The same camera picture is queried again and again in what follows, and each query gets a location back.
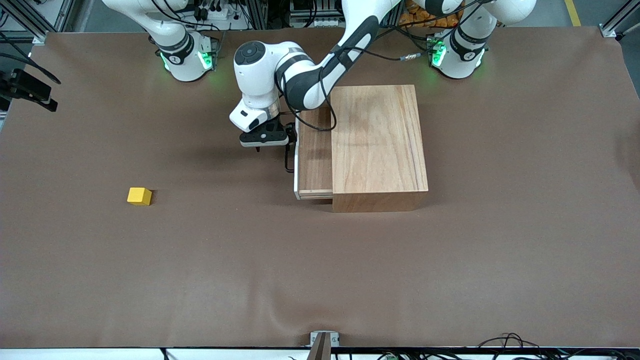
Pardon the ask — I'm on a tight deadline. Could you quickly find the light wooden drawer cabinet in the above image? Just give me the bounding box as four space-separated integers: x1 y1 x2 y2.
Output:
330 84 430 213

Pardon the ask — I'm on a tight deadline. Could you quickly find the yellow wooden block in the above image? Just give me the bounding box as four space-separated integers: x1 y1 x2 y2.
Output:
127 187 153 206

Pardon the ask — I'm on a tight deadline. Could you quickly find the white power strip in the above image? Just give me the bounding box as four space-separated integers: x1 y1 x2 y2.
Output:
192 0 252 31

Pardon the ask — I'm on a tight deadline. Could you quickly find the brown table cover sheet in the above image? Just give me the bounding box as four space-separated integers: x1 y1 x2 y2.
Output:
0 26 640 349

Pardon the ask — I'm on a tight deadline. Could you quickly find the orange bag pile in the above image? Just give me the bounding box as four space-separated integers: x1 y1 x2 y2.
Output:
402 0 461 29

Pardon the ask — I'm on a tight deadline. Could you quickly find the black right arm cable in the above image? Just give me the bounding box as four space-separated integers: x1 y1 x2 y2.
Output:
0 30 62 86

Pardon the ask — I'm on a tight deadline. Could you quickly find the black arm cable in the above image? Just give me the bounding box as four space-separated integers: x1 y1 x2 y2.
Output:
0 30 62 86
280 0 488 133

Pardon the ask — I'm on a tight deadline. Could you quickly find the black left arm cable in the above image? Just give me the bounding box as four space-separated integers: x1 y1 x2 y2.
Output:
280 0 488 133

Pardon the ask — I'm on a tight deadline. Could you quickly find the aluminium frame profile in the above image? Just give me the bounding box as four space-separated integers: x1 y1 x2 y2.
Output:
0 0 76 46
599 0 640 39

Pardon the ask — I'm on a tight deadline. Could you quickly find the aluminium frame post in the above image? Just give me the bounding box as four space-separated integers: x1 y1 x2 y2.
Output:
248 0 272 31

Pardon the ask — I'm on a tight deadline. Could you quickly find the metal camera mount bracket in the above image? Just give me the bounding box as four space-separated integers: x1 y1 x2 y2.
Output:
309 330 341 360

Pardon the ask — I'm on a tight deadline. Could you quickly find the black tangled cable bundle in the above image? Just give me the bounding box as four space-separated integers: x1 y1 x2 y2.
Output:
475 332 640 360

